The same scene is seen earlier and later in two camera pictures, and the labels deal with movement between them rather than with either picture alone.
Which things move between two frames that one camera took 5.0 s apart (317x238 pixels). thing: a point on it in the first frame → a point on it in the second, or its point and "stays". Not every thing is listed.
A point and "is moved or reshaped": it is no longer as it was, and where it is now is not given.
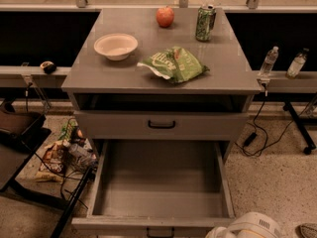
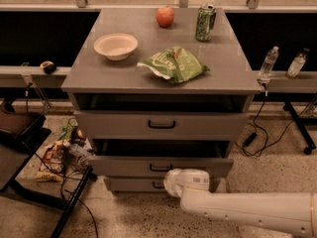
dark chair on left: [22, 134] stays
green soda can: [206, 16] stays
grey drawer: [159, 188] is moved or reshaped
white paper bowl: [116, 47] stays
